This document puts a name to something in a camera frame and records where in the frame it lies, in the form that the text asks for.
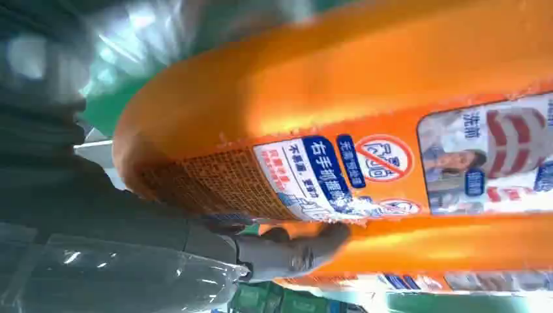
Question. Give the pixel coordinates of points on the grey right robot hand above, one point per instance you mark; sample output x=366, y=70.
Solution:
x=108, y=224

